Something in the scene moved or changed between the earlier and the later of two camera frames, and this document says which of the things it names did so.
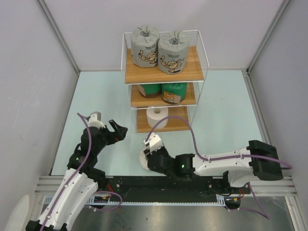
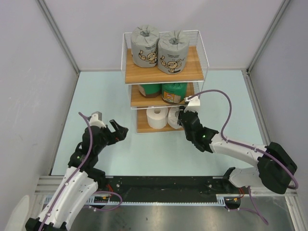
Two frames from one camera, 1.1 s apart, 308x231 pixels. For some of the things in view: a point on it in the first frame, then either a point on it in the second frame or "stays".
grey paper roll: x=173 y=51 stays
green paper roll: x=150 y=90 stays
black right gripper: x=151 y=159 → x=186 y=118
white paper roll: x=143 y=160 → x=173 y=117
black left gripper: x=111 y=134 stays
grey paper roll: x=144 y=40 stays
